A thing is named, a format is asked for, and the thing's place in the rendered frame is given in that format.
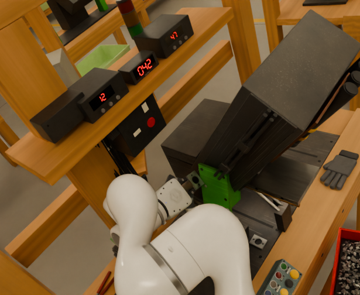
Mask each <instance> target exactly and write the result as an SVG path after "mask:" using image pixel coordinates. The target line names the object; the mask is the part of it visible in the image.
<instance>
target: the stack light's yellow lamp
mask: <svg viewBox="0 0 360 295"><path fill-rule="evenodd" d="M122 18H123V20H124V22H125V24H126V27H127V28H132V27H134V26H136V25H138V24H139V23H140V20H139V17H138V14H137V13H136V10H134V11H133V12H131V13H129V14H127V15H122Z"/></svg>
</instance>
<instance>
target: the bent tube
mask: <svg viewBox="0 0 360 295"><path fill-rule="evenodd" d="M191 175H192V176H191ZM186 178H187V181H186V182H185V183H183V184H182V185H181V186H182V187H183V188H184V189H185V191H186V192H187V193H188V191H189V189H191V188H193V187H194V189H195V190H197V189H198V188H199V187H201V186H202V185H203V184H204V182H203V181H202V179H201V178H200V177H199V175H198V174H197V173H196V171H195V170H194V171H193V172H191V173H190V174H189V175H188V176H186ZM191 209H192V208H189V209H185V210H186V211H187V212H188V211H190V210H191Z"/></svg>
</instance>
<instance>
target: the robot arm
mask: <svg viewBox="0 0 360 295"><path fill-rule="evenodd" d="M186 181H187V178H186V177H184V178H182V179H181V178H178V177H174V176H172V175H171V174H170V175H168V177H167V179H166V182H165V184H164V185H163V186H161V188H159V189H158V190H157V191H156V192H155V191H154V189H153V188H152V186H151V185H150V184H149V183H148V182H147V181H146V180H145V179H143V178H141V177H140V176H137V175H134V174H123V175H121V176H118V177H117V178H115V179H114V180H113V181H112V182H111V184H110V185H109V187H108V189H107V196H106V198H105V200H104V202H103V208H104V210H105V211H106V212H107V213H108V214H109V215H110V216H111V218H112V219H113V220H114V221H115V222H116V225H115V226H113V227H112V228H111V230H110V234H111V238H112V240H113V241H114V243H115V244H116V246H117V247H118V254H117V257H116V264H115V272H114V286H115V292H116V295H188V293H189V292H191V291H192V289H193V288H195V287H196V285H198V284H199V283H200V282H201V281H202V280H203V279H204V278H206V277H207V276H209V277H211V278H212V280H213V282H214V287H215V294H214V295H256V294H255V292H254V289H253V285H252V279H251V269H250V258H249V244H248V238H247V235H246V232H245V230H244V228H243V226H242V224H241V222H240V221H239V219H238V217H236V216H235V215H234V214H233V213H232V212H231V211H230V210H229V209H227V208H225V207H223V206H221V205H218V204H202V205H198V206H196V207H194V206H195V205H194V201H193V197H194V192H195V191H196V190H195V189H194V187H193V188H191V189H190V190H189V191H188V193H187V192H186V191H185V189H184V188H183V187H182V186H181V184H183V183H185V182H186ZM193 207H194V208H193ZM189 208H192V209H191V210H190V211H188V212H187V213H185V214H184V215H183V216H182V217H180V218H179V219H178V220H177V221H175V222H174V223H173V224H171V226H169V227H168V228H167V229H166V230H165V231H163V232H162V233H161V234H160V235H159V236H158V237H156V238H155V239H154V240H153V241H152V242H150V240H151V238H152V234H153V232H154V231H155V230H156V229H158V227H160V226H161V225H164V224H166V220H169V219H171V218H173V217H175V216H176V215H178V214H179V213H181V212H182V211H183V210H184V209H189Z"/></svg>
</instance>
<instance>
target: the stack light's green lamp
mask: <svg viewBox="0 0 360 295"><path fill-rule="evenodd" d="M127 29H128V32H129V34H130V36H131V38H132V40H133V37H134V36H136V35H139V34H140V33H142V32H143V27H142V25H141V22H140V23H139V24H138V25H136V26H134V27H132V28H127Z"/></svg>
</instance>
